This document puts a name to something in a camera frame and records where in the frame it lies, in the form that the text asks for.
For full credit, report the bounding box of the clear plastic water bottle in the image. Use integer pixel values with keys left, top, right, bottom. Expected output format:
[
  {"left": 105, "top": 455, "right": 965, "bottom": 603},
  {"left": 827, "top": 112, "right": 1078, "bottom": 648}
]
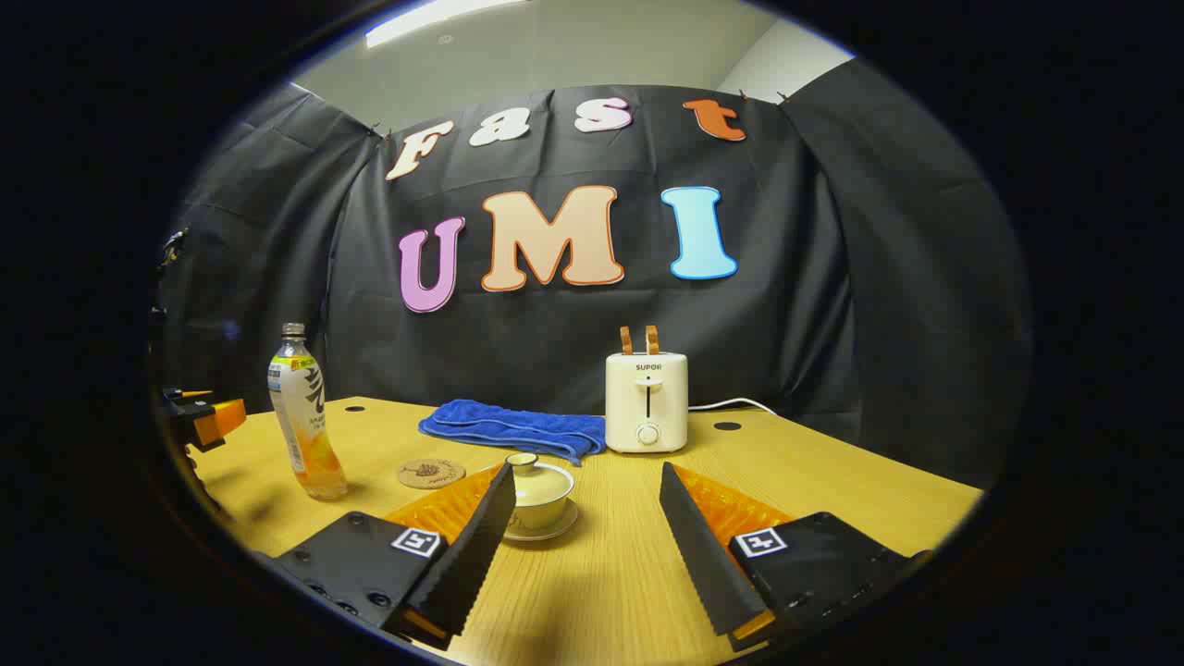
[{"left": 268, "top": 323, "right": 349, "bottom": 501}]

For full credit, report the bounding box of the white toaster cable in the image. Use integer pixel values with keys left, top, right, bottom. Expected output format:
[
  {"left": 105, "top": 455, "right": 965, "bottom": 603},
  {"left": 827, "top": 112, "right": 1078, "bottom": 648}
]
[{"left": 688, "top": 398, "right": 778, "bottom": 419}]

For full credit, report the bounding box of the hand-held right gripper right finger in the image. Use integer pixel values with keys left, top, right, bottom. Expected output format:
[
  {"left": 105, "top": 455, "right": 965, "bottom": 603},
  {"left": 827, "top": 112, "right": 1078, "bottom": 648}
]
[{"left": 659, "top": 462, "right": 931, "bottom": 653}]

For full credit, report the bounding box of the blue folded towel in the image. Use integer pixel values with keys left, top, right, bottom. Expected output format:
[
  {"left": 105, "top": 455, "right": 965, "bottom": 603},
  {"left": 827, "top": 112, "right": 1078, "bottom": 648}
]
[{"left": 418, "top": 400, "right": 607, "bottom": 466}]

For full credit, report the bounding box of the round cork coaster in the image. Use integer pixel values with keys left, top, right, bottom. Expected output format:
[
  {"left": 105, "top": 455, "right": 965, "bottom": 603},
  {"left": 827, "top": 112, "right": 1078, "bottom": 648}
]
[{"left": 398, "top": 458, "right": 466, "bottom": 489}]

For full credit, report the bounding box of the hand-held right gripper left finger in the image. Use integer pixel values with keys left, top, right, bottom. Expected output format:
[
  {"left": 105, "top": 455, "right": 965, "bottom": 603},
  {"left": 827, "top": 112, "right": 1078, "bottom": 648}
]
[{"left": 254, "top": 462, "right": 517, "bottom": 651}]

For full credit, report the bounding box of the cream porcelain saucer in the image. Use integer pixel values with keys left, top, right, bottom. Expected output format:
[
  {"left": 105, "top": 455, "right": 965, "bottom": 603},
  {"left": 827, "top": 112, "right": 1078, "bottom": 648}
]
[{"left": 504, "top": 499, "right": 580, "bottom": 542}]

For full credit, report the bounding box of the cream teacup lid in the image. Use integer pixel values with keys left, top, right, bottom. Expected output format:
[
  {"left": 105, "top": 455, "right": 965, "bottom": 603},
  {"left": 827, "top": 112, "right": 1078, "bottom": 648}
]
[{"left": 504, "top": 452, "right": 575, "bottom": 506}]

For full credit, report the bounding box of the cream toaster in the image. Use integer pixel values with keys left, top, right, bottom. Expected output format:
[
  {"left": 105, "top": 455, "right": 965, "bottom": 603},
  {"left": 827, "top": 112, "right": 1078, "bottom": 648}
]
[{"left": 605, "top": 351, "right": 690, "bottom": 454}]

